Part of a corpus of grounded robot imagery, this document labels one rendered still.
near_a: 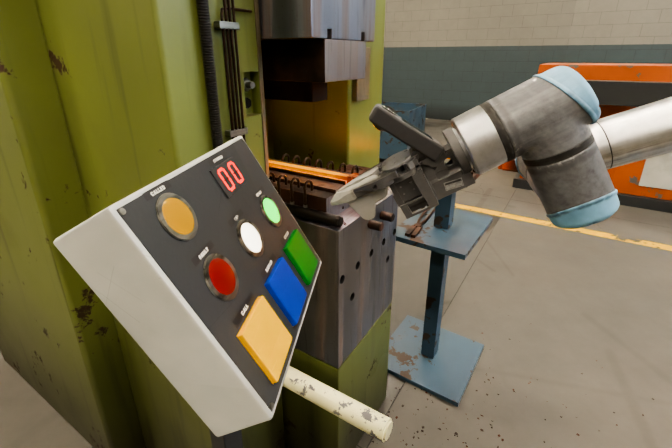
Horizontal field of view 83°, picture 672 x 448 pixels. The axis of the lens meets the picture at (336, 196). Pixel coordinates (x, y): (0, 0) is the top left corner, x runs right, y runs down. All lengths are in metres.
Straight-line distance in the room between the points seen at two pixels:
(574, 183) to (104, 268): 0.56
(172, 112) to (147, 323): 0.46
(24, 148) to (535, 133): 1.08
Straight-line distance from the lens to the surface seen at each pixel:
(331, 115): 1.34
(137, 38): 0.84
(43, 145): 1.18
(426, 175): 0.57
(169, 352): 0.46
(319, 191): 1.04
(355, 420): 0.90
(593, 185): 0.60
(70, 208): 1.23
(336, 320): 1.11
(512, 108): 0.55
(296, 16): 0.91
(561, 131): 0.57
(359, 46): 1.06
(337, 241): 0.97
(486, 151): 0.54
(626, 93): 4.16
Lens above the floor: 1.33
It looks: 20 degrees down
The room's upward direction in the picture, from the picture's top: straight up
